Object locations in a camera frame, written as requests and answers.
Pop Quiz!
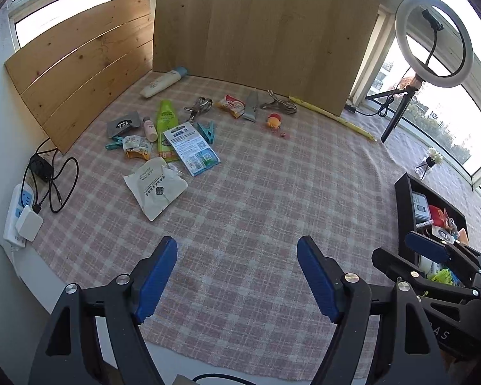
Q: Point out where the blue white card package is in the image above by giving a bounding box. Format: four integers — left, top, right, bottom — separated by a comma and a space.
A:
162, 122, 221, 177

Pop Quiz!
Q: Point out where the white power strip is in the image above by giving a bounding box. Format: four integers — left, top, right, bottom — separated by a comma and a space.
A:
3, 183, 35, 250

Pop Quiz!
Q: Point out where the black organizer box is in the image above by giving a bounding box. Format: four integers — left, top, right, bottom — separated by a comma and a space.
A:
394, 172, 470, 290

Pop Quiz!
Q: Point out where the grey sachet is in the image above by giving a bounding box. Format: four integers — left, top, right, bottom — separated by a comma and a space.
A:
106, 111, 141, 139

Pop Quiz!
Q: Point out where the small white carton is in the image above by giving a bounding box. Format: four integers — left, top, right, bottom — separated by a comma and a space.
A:
410, 192, 431, 221

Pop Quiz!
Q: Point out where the white orange snack sachet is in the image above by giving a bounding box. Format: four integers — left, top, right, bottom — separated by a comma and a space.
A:
122, 135, 155, 160

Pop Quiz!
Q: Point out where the grey tube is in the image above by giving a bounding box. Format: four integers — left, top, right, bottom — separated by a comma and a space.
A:
242, 90, 261, 123

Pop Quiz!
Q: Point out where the black power adapter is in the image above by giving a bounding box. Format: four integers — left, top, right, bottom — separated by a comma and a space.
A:
29, 154, 54, 184

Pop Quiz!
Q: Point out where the white desktop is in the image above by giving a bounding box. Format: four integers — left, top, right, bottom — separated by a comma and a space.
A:
0, 136, 177, 385

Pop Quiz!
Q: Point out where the red white creamer packet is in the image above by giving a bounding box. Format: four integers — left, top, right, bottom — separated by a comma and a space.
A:
216, 95, 248, 119

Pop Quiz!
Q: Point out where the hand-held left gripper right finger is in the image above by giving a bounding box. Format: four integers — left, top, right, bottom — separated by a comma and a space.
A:
297, 235, 451, 385

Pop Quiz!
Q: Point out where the black power cable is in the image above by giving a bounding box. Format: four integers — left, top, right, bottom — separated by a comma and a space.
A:
35, 156, 80, 214

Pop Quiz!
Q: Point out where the yellow stick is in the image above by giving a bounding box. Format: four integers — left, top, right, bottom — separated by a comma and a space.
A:
289, 95, 376, 142

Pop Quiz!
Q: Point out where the white ring light on tripod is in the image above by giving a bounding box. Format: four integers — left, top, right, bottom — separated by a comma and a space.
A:
365, 0, 475, 143

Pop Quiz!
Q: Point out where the large metal clip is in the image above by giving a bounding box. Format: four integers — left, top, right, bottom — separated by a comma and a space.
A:
260, 89, 298, 116
183, 97, 213, 123

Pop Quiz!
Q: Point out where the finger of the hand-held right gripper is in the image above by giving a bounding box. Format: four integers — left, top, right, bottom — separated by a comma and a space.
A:
405, 233, 481, 290
372, 247, 481, 364

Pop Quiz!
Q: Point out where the yellow-green small fan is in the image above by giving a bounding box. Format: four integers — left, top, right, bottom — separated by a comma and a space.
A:
427, 268, 454, 287

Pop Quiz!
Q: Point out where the red snack packet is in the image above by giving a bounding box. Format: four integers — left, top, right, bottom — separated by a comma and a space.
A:
427, 204, 446, 226

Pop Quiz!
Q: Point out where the green tube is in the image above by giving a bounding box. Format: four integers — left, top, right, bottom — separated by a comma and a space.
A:
156, 99, 180, 163

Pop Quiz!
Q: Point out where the small pink bottle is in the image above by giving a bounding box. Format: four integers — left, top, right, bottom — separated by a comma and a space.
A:
142, 116, 158, 142

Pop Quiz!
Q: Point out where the white lotion bottle blue cap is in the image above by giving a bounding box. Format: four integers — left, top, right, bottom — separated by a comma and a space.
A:
139, 66, 189, 99

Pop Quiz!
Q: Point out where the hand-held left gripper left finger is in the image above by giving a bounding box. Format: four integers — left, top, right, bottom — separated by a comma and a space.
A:
28, 236, 179, 385

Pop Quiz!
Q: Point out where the small flower vase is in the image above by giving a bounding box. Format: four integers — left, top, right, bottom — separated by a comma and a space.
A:
414, 147, 444, 179

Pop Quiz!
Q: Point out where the white charger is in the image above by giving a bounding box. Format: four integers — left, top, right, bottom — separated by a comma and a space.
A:
15, 205, 44, 242

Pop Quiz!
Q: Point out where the white paper pouch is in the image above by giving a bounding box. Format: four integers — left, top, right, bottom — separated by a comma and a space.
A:
123, 157, 189, 222

